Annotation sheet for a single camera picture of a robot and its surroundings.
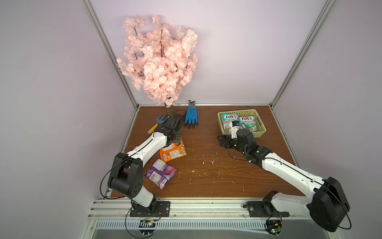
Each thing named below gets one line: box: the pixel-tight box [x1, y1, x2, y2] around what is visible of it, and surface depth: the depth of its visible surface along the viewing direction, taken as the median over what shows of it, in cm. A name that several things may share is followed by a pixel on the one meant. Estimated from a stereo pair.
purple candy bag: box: [144, 157, 178, 190], surface depth 85 cm
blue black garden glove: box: [184, 100, 199, 129], surface depth 112 cm
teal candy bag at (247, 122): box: [238, 115, 258, 132], surface depth 105 cm
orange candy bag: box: [159, 137, 188, 163], surface depth 94 cm
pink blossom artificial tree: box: [116, 15, 198, 117], surface depth 68 cm
